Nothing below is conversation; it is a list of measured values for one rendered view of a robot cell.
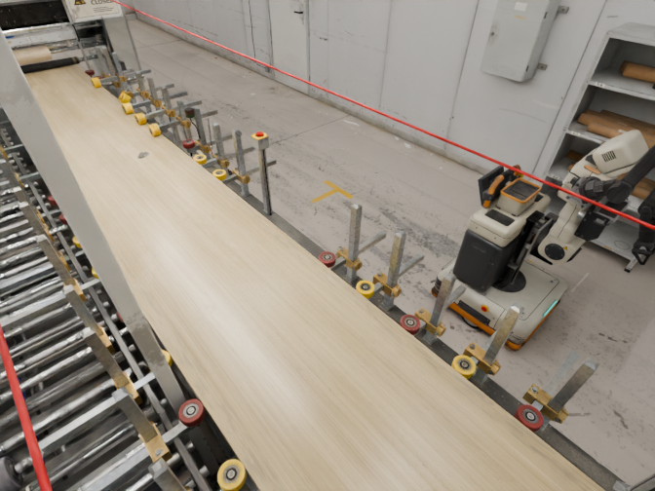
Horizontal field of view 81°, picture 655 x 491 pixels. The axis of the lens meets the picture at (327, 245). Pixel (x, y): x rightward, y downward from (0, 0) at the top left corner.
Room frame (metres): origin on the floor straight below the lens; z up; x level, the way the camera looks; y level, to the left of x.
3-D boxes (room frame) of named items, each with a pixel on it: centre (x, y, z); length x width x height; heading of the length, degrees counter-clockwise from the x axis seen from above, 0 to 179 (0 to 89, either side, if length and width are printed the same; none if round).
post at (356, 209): (1.36, -0.13, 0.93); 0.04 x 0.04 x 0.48; 42
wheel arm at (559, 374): (0.69, -0.82, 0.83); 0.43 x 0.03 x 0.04; 132
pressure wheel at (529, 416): (0.56, -0.67, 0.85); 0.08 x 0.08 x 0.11
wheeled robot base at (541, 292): (1.79, -1.20, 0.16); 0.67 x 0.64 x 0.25; 43
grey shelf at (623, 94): (2.60, -2.25, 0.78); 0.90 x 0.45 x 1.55; 42
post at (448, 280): (0.99, -0.46, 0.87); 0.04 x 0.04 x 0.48; 42
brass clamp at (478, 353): (0.82, -0.62, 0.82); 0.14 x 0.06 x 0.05; 42
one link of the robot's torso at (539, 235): (1.71, -1.35, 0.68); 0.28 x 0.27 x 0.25; 133
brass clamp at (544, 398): (0.64, -0.78, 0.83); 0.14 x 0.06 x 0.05; 42
